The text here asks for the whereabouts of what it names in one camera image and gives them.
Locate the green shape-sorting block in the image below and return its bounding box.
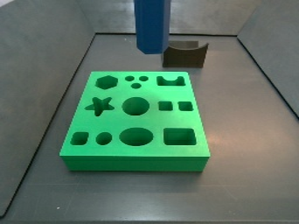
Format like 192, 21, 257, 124
60, 71, 210, 172

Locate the dark curved holder block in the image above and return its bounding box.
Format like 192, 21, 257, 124
162, 40, 209, 68

